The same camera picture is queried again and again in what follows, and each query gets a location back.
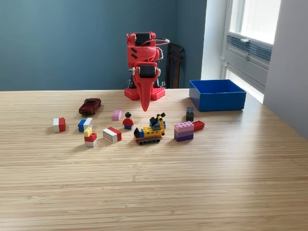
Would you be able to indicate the red over white brick stack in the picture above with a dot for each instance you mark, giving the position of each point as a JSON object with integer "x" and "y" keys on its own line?
{"x": 90, "y": 140}

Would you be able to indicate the dark red toy car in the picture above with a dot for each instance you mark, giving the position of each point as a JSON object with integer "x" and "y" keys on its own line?
{"x": 90, "y": 106}

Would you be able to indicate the yellow toy digger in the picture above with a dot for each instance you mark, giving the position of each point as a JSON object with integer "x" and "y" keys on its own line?
{"x": 149, "y": 132}

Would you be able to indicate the white window frame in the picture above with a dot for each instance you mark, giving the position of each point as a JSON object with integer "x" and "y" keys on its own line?
{"x": 255, "y": 19}

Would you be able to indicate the small yellow brick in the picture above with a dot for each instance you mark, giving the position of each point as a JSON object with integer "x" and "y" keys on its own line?
{"x": 87, "y": 132}

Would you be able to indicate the long red and white brick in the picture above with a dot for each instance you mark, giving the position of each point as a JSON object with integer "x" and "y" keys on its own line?
{"x": 111, "y": 136}

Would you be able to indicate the pink and purple brick stack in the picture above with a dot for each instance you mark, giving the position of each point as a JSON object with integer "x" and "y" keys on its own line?
{"x": 184, "y": 132}

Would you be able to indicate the black brick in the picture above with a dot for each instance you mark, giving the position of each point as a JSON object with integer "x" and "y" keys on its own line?
{"x": 190, "y": 115}

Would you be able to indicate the blue and white brick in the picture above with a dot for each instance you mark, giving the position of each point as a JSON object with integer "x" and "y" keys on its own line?
{"x": 83, "y": 125}

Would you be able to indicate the toy figure red shirt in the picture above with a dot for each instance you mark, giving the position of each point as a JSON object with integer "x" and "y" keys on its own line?
{"x": 128, "y": 122}

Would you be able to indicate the grey pleated window blind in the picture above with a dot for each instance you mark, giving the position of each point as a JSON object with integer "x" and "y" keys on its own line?
{"x": 260, "y": 51}

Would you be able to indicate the white window latch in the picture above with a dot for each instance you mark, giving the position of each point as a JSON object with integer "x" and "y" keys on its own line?
{"x": 245, "y": 40}

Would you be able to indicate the blue plastic bin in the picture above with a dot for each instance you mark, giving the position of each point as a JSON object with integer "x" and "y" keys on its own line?
{"x": 221, "y": 102}

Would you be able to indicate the red and white square brick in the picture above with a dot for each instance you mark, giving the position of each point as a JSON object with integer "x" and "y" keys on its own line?
{"x": 59, "y": 125}

